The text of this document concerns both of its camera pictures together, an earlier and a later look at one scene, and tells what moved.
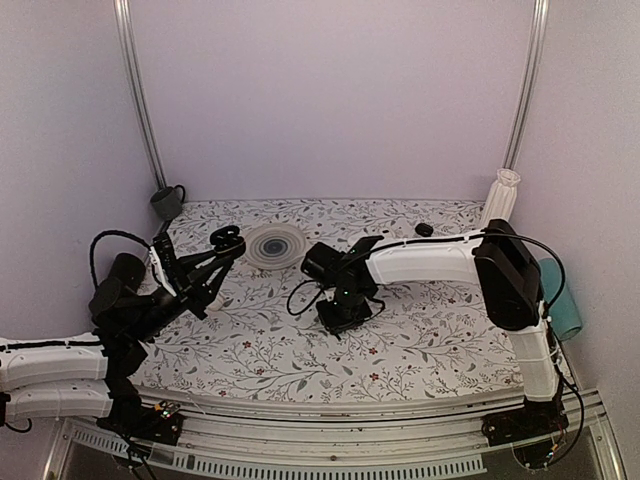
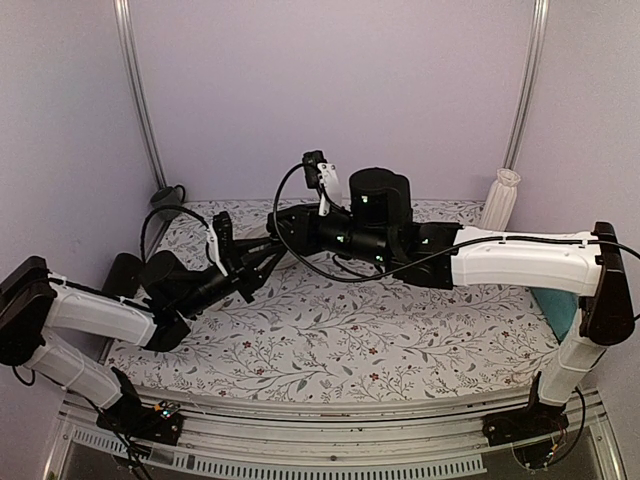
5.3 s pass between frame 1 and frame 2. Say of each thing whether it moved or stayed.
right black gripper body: moved
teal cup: stayed
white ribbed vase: stayed
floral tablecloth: stayed
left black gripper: moved
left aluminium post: stayed
